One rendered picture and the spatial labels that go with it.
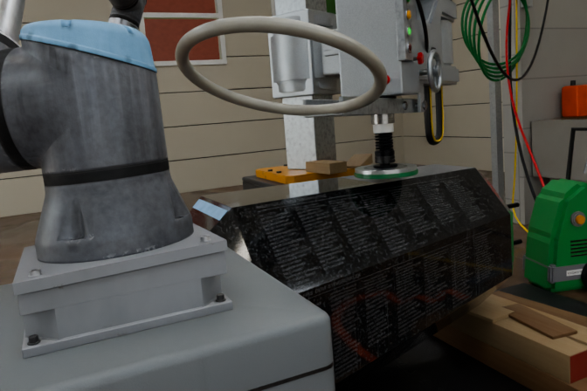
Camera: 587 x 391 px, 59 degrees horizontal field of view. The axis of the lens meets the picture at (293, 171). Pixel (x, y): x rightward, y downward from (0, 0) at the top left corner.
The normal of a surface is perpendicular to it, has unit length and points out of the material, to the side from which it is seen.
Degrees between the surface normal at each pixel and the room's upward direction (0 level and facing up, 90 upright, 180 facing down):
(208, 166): 90
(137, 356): 0
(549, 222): 72
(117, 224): 68
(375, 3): 90
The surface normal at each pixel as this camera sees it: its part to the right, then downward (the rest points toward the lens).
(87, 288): 0.42, 0.07
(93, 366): -0.07, -0.99
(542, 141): -0.90, 0.11
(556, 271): 0.15, 0.10
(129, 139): 0.66, -0.01
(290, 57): -0.43, 0.14
